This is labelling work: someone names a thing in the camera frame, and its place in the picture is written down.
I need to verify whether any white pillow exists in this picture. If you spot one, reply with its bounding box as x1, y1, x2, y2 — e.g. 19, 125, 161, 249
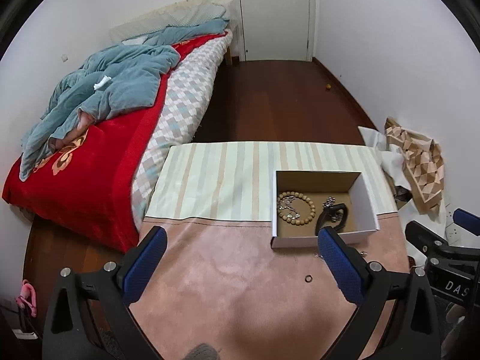
109, 0, 238, 43

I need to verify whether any white cardboard box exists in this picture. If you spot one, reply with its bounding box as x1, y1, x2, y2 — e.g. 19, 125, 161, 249
271, 170, 380, 249

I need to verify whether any black smart watch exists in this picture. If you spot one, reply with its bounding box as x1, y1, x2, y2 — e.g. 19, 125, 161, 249
315, 203, 349, 236

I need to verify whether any wooden bead bracelet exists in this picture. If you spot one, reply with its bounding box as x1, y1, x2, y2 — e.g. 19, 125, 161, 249
276, 191, 317, 227

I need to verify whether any pink slipper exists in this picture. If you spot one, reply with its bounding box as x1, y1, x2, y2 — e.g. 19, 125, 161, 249
16, 280, 38, 318

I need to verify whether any silver necklace chain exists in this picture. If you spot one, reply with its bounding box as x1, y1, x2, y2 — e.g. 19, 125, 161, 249
277, 196, 301, 221

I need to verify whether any red bed sheet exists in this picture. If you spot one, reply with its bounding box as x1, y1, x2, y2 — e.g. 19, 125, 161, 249
1, 34, 222, 253

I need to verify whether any white door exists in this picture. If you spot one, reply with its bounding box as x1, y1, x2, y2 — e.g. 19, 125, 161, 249
233, 0, 316, 62

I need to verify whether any pink striped table cloth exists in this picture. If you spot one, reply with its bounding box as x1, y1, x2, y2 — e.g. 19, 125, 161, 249
131, 142, 408, 359

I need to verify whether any silver chain bracelet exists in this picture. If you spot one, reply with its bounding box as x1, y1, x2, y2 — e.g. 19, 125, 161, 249
322, 195, 346, 224

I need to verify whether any checkered mattress cover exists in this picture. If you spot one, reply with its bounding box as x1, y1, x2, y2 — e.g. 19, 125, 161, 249
131, 29, 233, 228

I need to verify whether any blue-grey blanket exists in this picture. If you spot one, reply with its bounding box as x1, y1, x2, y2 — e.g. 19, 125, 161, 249
19, 18, 228, 182

